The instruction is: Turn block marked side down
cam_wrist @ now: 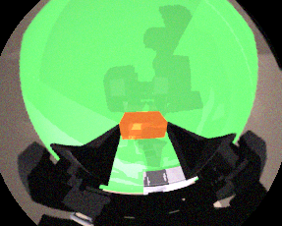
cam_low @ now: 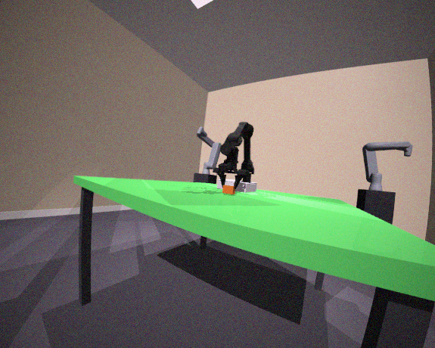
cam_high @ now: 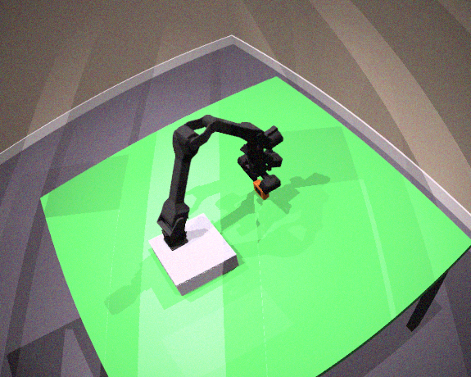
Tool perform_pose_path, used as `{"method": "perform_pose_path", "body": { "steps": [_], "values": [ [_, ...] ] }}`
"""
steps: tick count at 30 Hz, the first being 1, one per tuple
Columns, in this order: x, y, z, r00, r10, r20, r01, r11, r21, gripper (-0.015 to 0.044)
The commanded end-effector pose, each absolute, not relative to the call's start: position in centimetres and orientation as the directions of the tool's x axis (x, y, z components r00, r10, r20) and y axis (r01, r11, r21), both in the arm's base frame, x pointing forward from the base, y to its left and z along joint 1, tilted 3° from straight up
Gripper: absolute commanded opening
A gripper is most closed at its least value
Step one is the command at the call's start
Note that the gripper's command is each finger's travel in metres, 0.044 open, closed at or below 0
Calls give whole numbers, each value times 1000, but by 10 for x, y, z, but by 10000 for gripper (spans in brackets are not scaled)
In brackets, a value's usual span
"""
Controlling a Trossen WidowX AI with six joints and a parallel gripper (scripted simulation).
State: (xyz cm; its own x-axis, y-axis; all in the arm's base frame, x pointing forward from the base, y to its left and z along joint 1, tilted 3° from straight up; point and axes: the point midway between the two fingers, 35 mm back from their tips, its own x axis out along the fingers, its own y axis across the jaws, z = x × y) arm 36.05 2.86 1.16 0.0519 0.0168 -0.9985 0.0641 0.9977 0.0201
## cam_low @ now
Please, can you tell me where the orange block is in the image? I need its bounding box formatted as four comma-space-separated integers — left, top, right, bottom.
222, 185, 235, 194

